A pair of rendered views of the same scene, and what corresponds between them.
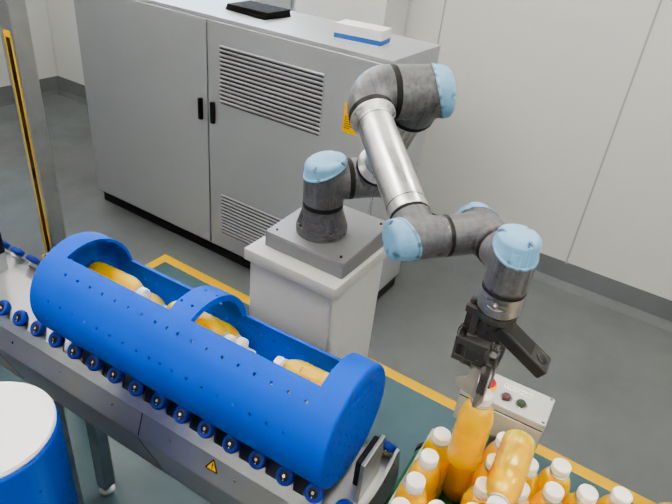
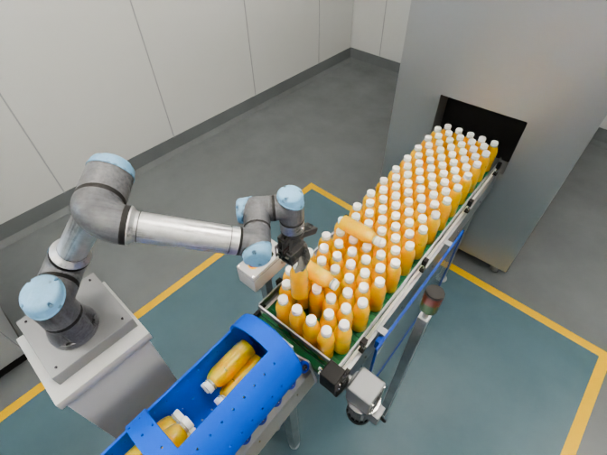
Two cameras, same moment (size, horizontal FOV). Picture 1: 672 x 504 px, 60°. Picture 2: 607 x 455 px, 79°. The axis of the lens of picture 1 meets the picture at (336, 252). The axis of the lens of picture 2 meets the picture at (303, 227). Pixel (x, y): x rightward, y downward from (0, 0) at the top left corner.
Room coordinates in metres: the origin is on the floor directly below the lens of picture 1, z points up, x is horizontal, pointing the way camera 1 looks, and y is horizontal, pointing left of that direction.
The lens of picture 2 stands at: (0.61, 0.46, 2.31)
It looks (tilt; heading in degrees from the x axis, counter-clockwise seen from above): 47 degrees down; 284
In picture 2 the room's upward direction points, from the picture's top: 2 degrees counter-clockwise
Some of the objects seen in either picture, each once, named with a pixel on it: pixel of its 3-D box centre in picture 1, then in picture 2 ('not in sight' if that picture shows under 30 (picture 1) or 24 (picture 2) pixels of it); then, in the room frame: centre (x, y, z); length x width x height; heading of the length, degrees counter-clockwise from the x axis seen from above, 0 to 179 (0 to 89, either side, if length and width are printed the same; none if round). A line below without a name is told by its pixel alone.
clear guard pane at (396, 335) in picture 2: not in sight; (414, 311); (0.32, -0.56, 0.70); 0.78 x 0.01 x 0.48; 63
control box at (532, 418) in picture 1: (503, 408); (263, 264); (1.01, -0.44, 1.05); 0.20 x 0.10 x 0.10; 63
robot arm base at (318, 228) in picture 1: (322, 214); (68, 320); (1.49, 0.05, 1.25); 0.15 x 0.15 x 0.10
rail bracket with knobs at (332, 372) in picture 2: not in sight; (331, 376); (0.65, -0.07, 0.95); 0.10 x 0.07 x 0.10; 153
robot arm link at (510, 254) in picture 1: (511, 260); (289, 206); (0.83, -0.29, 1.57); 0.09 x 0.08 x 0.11; 18
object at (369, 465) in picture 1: (367, 467); not in sight; (0.85, -0.12, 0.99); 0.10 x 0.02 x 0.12; 153
